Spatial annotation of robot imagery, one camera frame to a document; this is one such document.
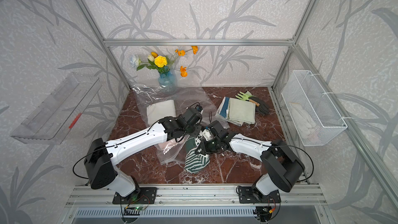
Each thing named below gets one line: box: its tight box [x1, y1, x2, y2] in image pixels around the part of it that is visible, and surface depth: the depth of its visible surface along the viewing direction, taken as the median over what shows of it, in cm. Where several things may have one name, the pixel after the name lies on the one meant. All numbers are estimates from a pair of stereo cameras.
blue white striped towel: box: [217, 96, 230, 118], surface depth 107 cm
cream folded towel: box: [225, 97, 257, 127], surface depth 101 cm
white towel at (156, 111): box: [146, 99, 177, 125], surface depth 107 cm
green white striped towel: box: [184, 134, 211, 174], surface depth 78 cm
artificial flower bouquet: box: [130, 45, 199, 78], surface depth 95 cm
